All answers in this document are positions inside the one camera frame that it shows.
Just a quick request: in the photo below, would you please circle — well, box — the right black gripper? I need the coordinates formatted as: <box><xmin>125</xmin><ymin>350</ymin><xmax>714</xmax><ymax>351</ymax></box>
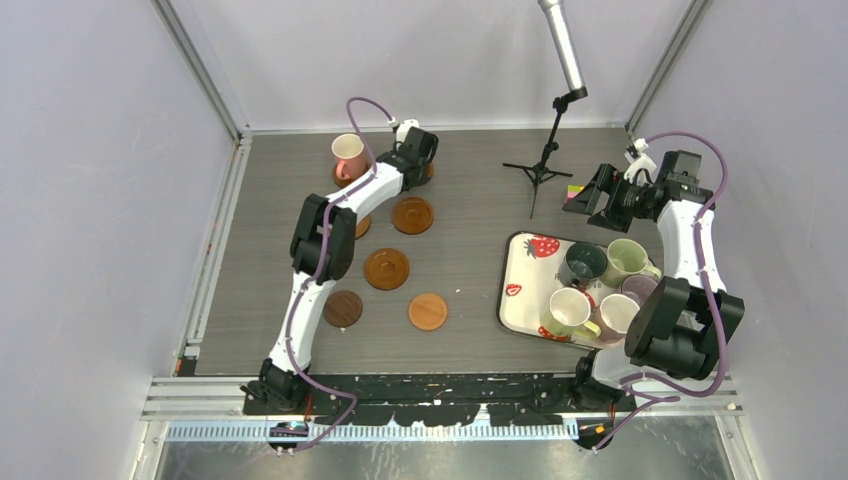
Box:
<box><xmin>564</xmin><ymin>163</ymin><xmax>654</xmax><ymax>234</ymax></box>

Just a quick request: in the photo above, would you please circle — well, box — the ridged wooden coaster four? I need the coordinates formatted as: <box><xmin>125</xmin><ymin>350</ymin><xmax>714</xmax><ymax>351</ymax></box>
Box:
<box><xmin>391</xmin><ymin>197</ymin><xmax>435</xmax><ymax>235</ymax></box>

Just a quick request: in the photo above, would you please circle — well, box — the white strawberry serving tray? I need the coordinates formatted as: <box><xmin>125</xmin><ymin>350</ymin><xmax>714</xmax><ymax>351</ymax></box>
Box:
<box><xmin>497</xmin><ymin>232</ymin><xmax>624</xmax><ymax>349</ymax></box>

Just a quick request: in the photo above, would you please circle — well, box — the ridged wooden coaster one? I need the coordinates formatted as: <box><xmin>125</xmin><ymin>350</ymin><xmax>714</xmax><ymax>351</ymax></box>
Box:
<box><xmin>332</xmin><ymin>162</ymin><xmax>371</xmax><ymax>188</ymax></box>

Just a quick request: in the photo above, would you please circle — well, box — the ridged wooden coaster three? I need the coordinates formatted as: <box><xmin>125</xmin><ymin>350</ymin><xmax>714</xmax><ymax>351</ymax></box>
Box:
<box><xmin>355</xmin><ymin>215</ymin><xmax>372</xmax><ymax>240</ymax></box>

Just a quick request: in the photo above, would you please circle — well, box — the glossy amber wooden coaster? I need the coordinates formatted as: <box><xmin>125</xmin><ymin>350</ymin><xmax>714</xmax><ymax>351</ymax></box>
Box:
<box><xmin>364</xmin><ymin>248</ymin><xmax>410</xmax><ymax>291</ymax></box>

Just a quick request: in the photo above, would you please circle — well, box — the light orange coaster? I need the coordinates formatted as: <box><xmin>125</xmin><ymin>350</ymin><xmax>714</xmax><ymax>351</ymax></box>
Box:
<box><xmin>407</xmin><ymin>292</ymin><xmax>448</xmax><ymax>331</ymax></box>

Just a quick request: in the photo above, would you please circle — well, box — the dark walnut coaster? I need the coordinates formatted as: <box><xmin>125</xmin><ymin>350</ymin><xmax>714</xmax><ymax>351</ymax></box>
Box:
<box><xmin>323</xmin><ymin>290</ymin><xmax>363</xmax><ymax>329</ymax></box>

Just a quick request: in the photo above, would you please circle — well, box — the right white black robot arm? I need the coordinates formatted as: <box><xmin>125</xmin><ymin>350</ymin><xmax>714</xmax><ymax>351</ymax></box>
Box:
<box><xmin>563</xmin><ymin>150</ymin><xmax>745</xmax><ymax>411</ymax></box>

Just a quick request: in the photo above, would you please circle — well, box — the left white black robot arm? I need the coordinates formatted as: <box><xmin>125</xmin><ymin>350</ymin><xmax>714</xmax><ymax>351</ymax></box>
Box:
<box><xmin>242</xmin><ymin>126</ymin><xmax>439</xmax><ymax>414</ymax></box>

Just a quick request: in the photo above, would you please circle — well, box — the pink yellow green toy block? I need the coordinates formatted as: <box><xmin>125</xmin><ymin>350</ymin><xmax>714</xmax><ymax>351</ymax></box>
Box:
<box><xmin>565</xmin><ymin>185</ymin><xmax>584</xmax><ymax>201</ymax></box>

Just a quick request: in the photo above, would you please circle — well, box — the dark green mug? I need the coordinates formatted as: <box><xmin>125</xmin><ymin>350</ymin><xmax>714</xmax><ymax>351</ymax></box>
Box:
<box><xmin>556</xmin><ymin>242</ymin><xmax>608</xmax><ymax>287</ymax></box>

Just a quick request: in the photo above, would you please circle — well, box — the black tripod microphone stand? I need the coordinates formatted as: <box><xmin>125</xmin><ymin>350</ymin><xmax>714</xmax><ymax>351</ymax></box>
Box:
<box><xmin>502</xmin><ymin>87</ymin><xmax>588</xmax><ymax>218</ymax></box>

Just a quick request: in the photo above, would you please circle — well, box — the light green mug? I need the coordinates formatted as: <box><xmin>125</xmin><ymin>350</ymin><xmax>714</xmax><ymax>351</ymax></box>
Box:
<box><xmin>600</xmin><ymin>238</ymin><xmax>662</xmax><ymax>288</ymax></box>

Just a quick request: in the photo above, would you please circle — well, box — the purple mug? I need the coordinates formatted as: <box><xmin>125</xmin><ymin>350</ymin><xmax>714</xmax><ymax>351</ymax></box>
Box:
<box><xmin>619</xmin><ymin>275</ymin><xmax>658</xmax><ymax>306</ymax></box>

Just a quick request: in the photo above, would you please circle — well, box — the silver microphone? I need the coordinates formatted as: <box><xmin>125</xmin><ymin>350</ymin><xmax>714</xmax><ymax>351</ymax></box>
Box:
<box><xmin>537</xmin><ymin>0</ymin><xmax>586</xmax><ymax>92</ymax></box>

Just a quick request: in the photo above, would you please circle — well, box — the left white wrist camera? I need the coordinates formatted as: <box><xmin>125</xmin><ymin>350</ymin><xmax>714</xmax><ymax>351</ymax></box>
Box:
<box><xmin>388</xmin><ymin>117</ymin><xmax>420</xmax><ymax>143</ymax></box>

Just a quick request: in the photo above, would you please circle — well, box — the yellow-green handled mug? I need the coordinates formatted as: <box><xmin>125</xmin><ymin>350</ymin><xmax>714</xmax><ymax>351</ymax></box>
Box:
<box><xmin>540</xmin><ymin>287</ymin><xmax>601</xmax><ymax>339</ymax></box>

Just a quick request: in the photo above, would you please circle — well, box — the pink white red-handled mug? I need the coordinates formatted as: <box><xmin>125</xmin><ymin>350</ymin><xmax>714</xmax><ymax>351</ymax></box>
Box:
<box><xmin>591</xmin><ymin>293</ymin><xmax>640</xmax><ymax>343</ymax></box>

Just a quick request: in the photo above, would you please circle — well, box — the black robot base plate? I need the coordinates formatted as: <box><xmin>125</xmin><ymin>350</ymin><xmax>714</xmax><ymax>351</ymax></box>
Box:
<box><xmin>240</xmin><ymin>373</ymin><xmax>635</xmax><ymax>427</ymax></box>

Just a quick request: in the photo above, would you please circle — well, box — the aluminium front rail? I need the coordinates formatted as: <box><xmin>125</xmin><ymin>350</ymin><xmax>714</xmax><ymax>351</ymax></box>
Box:
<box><xmin>141</xmin><ymin>373</ymin><xmax>745</xmax><ymax>425</ymax></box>

